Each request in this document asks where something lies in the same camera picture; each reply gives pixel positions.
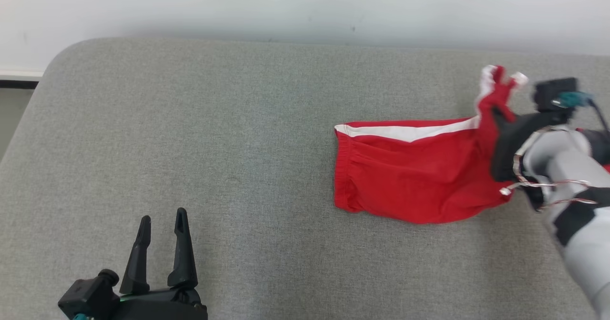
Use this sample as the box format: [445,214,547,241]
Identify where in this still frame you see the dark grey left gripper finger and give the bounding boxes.
[167,208,198,288]
[119,215,152,295]

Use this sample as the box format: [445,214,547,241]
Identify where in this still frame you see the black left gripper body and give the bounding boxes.
[112,288,208,320]

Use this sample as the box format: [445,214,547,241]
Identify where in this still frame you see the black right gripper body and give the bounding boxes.
[491,108,572,182]

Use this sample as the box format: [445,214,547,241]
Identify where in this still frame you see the red shorts with white stripe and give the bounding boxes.
[334,65,529,224]

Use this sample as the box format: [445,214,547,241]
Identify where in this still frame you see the black and white baseboard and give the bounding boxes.
[0,70,44,90]

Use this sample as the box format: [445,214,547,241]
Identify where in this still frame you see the thin red white wire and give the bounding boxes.
[499,124,610,211]

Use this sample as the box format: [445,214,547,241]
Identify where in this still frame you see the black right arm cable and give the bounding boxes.
[553,91,610,132]

